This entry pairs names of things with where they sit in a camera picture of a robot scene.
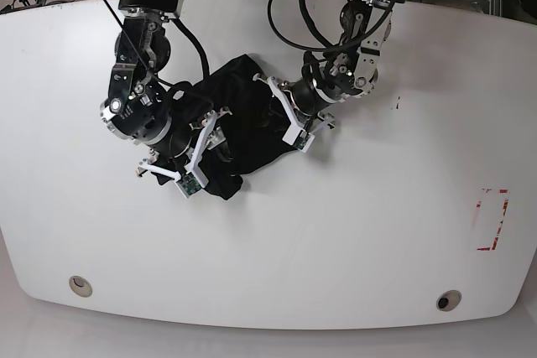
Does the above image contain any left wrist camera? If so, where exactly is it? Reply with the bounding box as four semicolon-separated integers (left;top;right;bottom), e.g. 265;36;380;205
282;125;315;153

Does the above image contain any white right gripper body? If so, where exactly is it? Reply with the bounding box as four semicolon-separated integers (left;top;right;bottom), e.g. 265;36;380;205
136;106;232;182

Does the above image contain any red tape rectangle marking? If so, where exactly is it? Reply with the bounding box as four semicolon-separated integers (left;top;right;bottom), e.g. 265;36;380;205
472;188;510;252

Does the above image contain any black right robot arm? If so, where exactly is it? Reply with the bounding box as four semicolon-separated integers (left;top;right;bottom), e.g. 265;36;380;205
101;0;240;189

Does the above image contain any right table grommet hole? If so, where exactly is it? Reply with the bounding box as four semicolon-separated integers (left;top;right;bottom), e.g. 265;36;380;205
436;290;462;312

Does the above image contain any left table grommet hole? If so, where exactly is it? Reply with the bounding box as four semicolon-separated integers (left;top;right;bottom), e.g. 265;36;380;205
69;276;92;298

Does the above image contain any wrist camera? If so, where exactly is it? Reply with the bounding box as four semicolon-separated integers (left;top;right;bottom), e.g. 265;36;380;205
282;125;315;153
175;169;209;199

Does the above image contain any table grommet hole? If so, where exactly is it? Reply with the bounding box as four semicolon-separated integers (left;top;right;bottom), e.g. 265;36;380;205
69;276;92;298
436;290;462;312

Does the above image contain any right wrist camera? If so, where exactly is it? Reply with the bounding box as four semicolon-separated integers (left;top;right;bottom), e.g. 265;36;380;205
175;169;209;199

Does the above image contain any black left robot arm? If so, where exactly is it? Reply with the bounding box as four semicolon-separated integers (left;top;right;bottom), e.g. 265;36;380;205
254;0;405;152

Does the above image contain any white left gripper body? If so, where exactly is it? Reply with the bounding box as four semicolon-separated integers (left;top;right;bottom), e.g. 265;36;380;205
253;73;335;135

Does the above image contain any black T-shirt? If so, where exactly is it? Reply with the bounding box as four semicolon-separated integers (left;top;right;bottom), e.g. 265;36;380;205
169;54;295;200

